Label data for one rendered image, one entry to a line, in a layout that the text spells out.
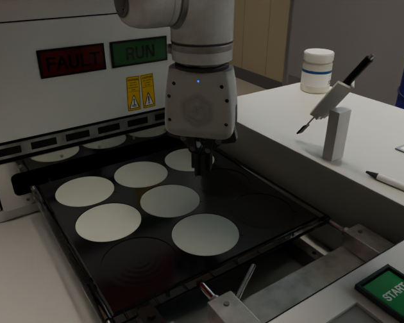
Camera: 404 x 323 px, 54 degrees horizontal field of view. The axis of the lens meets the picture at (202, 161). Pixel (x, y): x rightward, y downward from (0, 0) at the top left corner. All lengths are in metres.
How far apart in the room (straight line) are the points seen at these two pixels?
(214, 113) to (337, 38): 3.04
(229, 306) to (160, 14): 0.34
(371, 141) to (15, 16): 0.64
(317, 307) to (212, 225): 0.24
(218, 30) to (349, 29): 2.98
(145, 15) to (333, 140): 0.36
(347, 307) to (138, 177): 0.45
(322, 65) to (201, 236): 0.56
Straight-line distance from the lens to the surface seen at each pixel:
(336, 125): 0.67
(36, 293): 0.67
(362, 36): 3.41
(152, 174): 0.76
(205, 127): 0.57
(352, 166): 0.68
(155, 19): 0.49
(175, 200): 0.68
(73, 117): 0.79
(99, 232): 0.62
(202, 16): 0.51
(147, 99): 0.84
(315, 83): 1.01
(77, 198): 0.71
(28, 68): 0.75
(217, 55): 0.53
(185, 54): 0.53
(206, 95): 0.55
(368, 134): 0.82
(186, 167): 0.78
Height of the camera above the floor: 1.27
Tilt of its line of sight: 28 degrees down
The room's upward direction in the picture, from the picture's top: straight up
